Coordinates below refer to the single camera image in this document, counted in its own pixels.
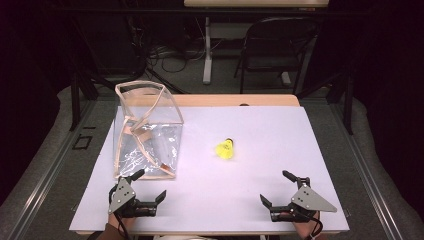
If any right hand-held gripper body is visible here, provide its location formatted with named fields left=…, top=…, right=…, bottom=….
left=269, top=176, right=338, bottom=223

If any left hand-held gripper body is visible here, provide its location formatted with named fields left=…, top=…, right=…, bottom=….
left=107, top=176, right=158, bottom=219

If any transparent bag with beige trim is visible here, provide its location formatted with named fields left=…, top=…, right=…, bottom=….
left=112, top=80, right=185, bottom=181

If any yellow shuttlecock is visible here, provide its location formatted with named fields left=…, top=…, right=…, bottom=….
left=214, top=137, right=235, bottom=161

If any person's left hand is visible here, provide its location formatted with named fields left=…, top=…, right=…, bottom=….
left=107, top=213, right=136, bottom=231

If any person's right hand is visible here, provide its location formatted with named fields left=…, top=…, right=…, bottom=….
left=292, top=211, right=323, bottom=240

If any white table board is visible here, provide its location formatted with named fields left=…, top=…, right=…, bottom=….
left=68, top=105, right=351, bottom=235

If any wooden table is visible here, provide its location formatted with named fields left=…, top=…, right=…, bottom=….
left=74, top=93, right=348, bottom=237

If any black folding chair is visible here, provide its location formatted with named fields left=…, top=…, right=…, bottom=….
left=233, top=16, right=320, bottom=96

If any light desk with white legs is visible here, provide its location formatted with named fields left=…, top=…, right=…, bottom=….
left=183, top=0, right=331, bottom=86

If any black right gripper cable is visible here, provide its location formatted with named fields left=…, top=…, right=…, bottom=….
left=308, top=213, right=325, bottom=240

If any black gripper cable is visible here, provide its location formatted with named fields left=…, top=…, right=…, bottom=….
left=114, top=213, right=132, bottom=240
left=308, top=213, right=325, bottom=240

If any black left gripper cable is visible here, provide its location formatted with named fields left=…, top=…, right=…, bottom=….
left=114, top=213, right=132, bottom=240

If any metal floor rail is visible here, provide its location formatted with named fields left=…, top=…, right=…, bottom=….
left=327, top=99, right=405, bottom=240
left=9, top=99, right=98, bottom=240

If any black stand post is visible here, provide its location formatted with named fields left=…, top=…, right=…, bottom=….
left=344, top=74, right=355, bottom=136
left=68, top=70, right=82, bottom=132

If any bundle of floor cables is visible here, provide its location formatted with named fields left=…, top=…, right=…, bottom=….
left=147, top=42, right=208, bottom=75

